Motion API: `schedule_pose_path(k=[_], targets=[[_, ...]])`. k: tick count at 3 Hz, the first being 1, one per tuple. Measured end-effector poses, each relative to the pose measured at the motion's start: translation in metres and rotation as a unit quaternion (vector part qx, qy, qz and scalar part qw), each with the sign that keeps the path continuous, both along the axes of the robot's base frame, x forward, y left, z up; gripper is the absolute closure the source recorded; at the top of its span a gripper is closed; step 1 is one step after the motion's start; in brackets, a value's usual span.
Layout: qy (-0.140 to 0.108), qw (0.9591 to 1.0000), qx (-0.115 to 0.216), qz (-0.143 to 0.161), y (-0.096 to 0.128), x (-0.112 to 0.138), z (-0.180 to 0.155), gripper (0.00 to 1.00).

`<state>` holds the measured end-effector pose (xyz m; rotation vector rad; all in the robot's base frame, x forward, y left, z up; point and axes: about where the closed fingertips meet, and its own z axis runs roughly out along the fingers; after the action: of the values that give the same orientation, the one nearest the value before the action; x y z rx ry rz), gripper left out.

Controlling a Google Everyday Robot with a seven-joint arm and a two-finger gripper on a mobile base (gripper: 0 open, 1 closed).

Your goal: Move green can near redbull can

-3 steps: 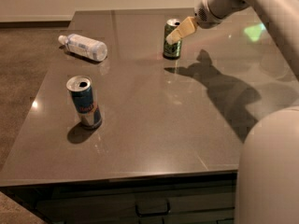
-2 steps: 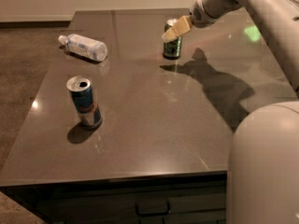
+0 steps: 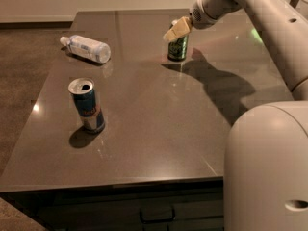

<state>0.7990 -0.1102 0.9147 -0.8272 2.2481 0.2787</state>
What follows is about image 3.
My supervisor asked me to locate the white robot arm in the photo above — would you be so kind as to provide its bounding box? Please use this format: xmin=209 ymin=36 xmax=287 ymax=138
xmin=164 ymin=0 xmax=308 ymax=231

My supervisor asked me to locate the black drawer handle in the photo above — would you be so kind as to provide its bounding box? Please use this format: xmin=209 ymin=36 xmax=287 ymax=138
xmin=139 ymin=206 xmax=176 ymax=224

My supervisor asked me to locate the green soda can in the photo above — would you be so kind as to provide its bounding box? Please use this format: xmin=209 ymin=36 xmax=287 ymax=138
xmin=167 ymin=35 xmax=189 ymax=62

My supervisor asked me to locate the blue silver redbull can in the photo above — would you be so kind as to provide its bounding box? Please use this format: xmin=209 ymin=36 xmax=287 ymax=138
xmin=68 ymin=78 xmax=105 ymax=134

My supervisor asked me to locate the clear plastic water bottle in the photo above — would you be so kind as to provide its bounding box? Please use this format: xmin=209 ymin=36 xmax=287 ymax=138
xmin=60 ymin=35 xmax=111 ymax=64

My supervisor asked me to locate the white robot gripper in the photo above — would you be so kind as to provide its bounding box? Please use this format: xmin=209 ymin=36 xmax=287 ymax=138
xmin=163 ymin=0 xmax=241 ymax=42

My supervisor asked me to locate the dark drawer cabinet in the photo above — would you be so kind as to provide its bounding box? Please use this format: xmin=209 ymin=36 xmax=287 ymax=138
xmin=1 ymin=180 xmax=224 ymax=231

